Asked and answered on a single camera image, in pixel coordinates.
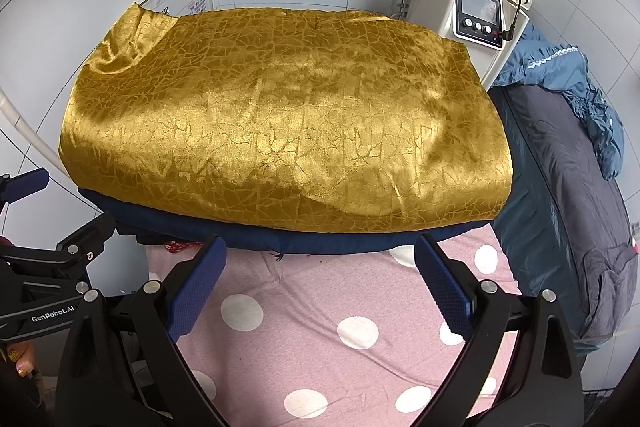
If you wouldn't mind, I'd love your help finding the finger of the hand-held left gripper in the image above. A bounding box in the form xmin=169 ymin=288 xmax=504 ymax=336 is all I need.
xmin=0 ymin=169 xmax=51 ymax=208
xmin=47 ymin=212 xmax=117 ymax=269

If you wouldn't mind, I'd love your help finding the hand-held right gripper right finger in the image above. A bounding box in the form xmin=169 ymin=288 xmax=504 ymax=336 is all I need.
xmin=414 ymin=234 xmax=585 ymax=427

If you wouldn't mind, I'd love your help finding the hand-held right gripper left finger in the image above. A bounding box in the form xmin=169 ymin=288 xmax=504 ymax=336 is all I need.
xmin=54 ymin=234 xmax=228 ymax=427

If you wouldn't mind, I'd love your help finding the gold patterned jacket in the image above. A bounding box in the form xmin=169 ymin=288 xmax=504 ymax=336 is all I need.
xmin=57 ymin=2 xmax=516 ymax=233

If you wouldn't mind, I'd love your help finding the person's left hand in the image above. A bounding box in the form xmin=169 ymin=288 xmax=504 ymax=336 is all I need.
xmin=0 ymin=338 xmax=41 ymax=380

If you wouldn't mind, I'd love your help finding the white pipe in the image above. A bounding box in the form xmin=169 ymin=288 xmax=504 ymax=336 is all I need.
xmin=0 ymin=84 xmax=63 ymax=168

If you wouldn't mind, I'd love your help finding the pink polka dot sheet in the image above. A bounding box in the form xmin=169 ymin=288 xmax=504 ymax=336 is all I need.
xmin=145 ymin=222 xmax=523 ymax=427

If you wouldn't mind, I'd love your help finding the navy blue garment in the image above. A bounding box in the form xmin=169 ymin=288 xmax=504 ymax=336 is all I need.
xmin=77 ymin=187 xmax=496 ymax=255

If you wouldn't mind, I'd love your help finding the grey quilt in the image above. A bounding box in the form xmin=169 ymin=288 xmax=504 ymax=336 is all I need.
xmin=505 ymin=84 xmax=640 ymax=343

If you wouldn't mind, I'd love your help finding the blue ruffled bedcover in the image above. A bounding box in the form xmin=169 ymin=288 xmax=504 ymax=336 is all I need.
xmin=487 ymin=24 xmax=626 ymax=358

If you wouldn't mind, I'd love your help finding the white beauty machine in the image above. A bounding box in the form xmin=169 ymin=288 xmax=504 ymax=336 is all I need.
xmin=390 ymin=0 xmax=532 ymax=90

